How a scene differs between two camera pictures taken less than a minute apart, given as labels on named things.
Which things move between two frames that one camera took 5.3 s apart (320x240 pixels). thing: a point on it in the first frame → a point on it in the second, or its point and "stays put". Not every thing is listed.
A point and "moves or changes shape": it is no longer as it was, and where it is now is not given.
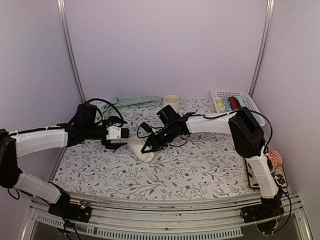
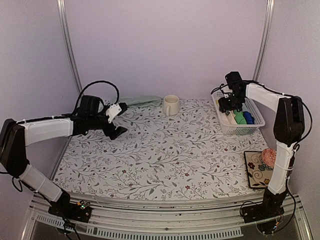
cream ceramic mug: (173, 100) stays put
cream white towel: (137, 143) moves or changes shape
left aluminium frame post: (63, 16) stays put
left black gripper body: (108, 144) → (108, 131)
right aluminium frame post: (269, 12) stays put
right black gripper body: (163, 141) → (235, 102)
